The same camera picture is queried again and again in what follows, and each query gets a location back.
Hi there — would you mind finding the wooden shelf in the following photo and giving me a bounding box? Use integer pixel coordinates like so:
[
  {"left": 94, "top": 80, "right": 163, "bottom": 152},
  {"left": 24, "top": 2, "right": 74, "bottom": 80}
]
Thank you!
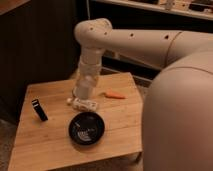
[{"left": 93, "top": 0, "right": 213, "bottom": 21}]

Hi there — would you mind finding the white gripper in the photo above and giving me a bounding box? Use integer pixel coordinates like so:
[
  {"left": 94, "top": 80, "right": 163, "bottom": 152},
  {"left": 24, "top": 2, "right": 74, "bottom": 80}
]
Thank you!
[{"left": 78, "top": 61, "right": 101, "bottom": 84}]

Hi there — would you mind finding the black round bowl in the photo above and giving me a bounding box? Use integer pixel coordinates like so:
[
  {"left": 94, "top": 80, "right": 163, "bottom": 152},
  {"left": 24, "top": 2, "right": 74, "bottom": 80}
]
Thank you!
[{"left": 68, "top": 112, "right": 105, "bottom": 145}]

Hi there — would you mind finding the white plastic bottle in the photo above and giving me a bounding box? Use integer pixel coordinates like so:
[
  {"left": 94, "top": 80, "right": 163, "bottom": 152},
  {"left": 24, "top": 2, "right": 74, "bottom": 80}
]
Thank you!
[{"left": 66, "top": 98, "right": 98, "bottom": 112}]

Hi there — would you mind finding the grey baseboard beam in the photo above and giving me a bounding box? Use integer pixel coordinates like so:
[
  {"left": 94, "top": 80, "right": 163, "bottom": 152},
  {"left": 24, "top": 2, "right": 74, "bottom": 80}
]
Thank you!
[{"left": 102, "top": 54, "right": 160, "bottom": 80}]

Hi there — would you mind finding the white ceramic cup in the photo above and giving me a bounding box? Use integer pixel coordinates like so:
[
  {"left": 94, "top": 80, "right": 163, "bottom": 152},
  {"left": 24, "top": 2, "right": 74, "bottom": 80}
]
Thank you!
[{"left": 73, "top": 75, "right": 95, "bottom": 100}]

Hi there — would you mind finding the orange carrot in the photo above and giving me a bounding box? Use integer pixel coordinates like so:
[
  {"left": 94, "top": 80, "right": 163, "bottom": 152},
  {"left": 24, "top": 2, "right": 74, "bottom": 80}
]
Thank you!
[{"left": 104, "top": 92, "right": 126, "bottom": 99}]

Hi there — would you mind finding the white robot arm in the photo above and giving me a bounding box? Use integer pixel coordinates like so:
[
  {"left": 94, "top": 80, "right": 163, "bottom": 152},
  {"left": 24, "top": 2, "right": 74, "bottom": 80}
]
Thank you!
[{"left": 73, "top": 18, "right": 213, "bottom": 171}]

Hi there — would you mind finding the wooden table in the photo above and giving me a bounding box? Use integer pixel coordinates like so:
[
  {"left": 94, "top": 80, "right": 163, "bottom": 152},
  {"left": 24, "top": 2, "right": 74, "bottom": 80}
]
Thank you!
[{"left": 8, "top": 73, "right": 142, "bottom": 171}]

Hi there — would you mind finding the black stapler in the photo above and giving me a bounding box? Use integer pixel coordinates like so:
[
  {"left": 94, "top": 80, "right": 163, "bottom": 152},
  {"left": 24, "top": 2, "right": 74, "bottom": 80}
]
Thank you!
[{"left": 32, "top": 99, "right": 48, "bottom": 121}]

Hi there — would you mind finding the metal pole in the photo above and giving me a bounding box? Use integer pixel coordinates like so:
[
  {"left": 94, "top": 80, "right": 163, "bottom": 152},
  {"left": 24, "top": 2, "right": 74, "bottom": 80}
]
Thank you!
[{"left": 86, "top": 0, "right": 91, "bottom": 20}]

